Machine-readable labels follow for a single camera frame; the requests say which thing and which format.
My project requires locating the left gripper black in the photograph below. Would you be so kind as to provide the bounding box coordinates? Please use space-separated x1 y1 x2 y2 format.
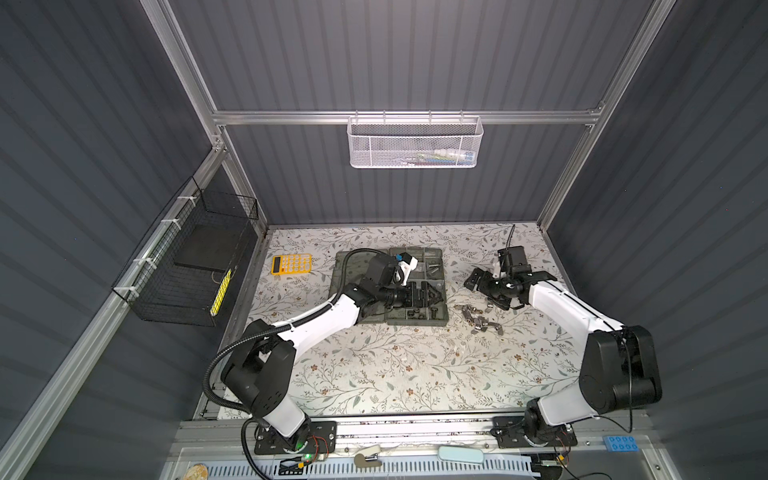
375 280 440 308

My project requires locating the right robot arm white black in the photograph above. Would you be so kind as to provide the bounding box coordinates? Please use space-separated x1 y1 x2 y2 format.
464 246 663 443

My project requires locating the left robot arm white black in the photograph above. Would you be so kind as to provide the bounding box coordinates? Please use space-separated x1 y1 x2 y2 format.
204 248 445 450

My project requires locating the pile of screws and nuts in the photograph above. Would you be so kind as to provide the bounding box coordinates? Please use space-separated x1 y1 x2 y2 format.
454 304 504 336

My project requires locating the clear green compartment organizer box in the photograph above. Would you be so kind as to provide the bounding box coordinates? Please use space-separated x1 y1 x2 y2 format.
329 246 448 327

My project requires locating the floral patterned table mat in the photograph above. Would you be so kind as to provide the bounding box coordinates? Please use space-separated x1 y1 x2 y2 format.
248 223 581 416

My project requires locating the yellow calculator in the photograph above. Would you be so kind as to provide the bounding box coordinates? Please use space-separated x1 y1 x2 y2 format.
270 253 313 276

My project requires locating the light blue oval object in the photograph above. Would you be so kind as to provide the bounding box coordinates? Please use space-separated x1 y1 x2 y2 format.
437 445 484 465

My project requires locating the beige tape dispenser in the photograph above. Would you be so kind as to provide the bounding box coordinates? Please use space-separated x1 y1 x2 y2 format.
353 446 382 469

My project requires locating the blue lego brick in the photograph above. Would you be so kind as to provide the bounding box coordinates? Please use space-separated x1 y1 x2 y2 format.
603 435 639 453

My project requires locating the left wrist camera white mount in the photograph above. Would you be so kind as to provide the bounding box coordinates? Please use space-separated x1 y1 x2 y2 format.
394 252 418 286

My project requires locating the black corrugated cable hose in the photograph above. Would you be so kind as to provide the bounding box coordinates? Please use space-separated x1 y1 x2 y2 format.
202 247 391 480

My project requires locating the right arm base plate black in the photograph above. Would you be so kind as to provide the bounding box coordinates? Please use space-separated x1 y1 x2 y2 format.
490 415 578 448

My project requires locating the white wire mesh basket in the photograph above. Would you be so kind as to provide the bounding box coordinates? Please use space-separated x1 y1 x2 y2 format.
346 115 484 169

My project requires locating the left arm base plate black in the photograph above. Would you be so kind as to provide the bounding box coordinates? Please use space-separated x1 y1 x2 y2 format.
253 420 338 455

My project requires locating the black wire mesh basket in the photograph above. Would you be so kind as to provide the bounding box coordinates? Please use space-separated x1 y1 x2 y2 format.
113 181 259 327

